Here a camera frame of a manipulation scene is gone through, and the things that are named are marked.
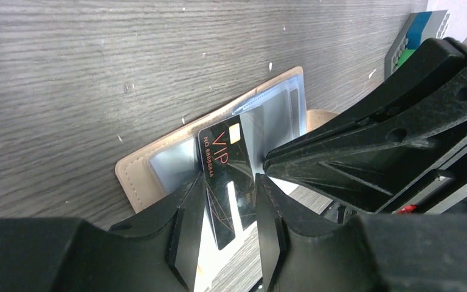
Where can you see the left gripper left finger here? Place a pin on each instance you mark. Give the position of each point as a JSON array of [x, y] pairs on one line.
[[154, 250]]

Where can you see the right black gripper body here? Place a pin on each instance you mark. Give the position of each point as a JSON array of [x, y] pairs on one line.
[[430, 132]]

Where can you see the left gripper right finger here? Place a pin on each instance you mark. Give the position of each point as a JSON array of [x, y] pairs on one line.
[[303, 251]]

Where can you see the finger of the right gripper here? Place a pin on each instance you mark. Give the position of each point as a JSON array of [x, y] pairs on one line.
[[351, 158]]

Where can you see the black VIP credit card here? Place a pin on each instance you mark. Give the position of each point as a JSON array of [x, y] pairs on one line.
[[229, 180]]

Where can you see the colourful toy brick assembly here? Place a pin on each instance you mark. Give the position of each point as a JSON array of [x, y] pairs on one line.
[[418, 27]]

